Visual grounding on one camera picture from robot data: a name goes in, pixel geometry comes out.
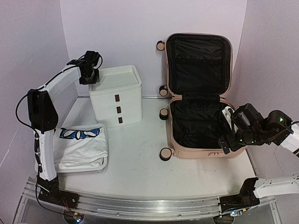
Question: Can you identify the white drawer cabinet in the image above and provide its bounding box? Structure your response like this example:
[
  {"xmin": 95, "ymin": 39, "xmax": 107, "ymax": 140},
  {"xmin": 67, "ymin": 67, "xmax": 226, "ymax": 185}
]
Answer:
[{"xmin": 88, "ymin": 65, "xmax": 142, "ymax": 127}]

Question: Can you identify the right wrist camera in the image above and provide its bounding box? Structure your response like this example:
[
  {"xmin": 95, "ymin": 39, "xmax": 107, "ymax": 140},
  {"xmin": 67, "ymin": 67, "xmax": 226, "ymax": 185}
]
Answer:
[{"xmin": 221, "ymin": 105, "xmax": 250, "ymax": 132}]

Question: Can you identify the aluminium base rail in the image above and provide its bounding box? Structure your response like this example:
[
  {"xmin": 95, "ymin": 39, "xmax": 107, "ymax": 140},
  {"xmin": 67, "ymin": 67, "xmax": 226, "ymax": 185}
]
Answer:
[{"xmin": 23, "ymin": 182, "xmax": 281, "ymax": 223}]

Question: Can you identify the white perforated plastic basket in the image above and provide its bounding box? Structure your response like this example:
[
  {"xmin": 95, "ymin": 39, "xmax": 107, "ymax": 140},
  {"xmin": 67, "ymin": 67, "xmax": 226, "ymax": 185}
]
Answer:
[{"xmin": 35, "ymin": 123, "xmax": 109, "ymax": 177}]

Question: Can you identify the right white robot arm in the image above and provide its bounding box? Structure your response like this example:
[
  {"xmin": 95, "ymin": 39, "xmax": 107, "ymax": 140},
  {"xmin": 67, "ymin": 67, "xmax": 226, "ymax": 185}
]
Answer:
[{"xmin": 218, "ymin": 103, "xmax": 299, "ymax": 207}]

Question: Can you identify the white cloth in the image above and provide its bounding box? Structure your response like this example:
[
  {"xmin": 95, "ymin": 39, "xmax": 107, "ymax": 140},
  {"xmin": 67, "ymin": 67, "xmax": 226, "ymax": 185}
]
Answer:
[{"xmin": 53, "ymin": 124, "xmax": 108, "ymax": 175}]

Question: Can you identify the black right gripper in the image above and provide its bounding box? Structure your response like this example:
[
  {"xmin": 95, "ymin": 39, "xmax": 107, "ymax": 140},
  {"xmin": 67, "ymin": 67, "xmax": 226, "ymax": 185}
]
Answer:
[{"xmin": 218, "ymin": 131, "xmax": 264, "ymax": 155}]

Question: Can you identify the pink hard-shell suitcase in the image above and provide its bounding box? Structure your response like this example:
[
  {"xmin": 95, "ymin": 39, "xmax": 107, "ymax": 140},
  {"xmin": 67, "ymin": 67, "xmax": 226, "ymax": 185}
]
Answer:
[{"xmin": 156, "ymin": 33, "xmax": 245, "ymax": 161}]

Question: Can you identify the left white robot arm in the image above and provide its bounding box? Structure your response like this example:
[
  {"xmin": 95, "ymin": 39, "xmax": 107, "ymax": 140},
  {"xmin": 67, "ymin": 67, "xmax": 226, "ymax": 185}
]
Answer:
[{"xmin": 20, "ymin": 51, "xmax": 103, "ymax": 204}]

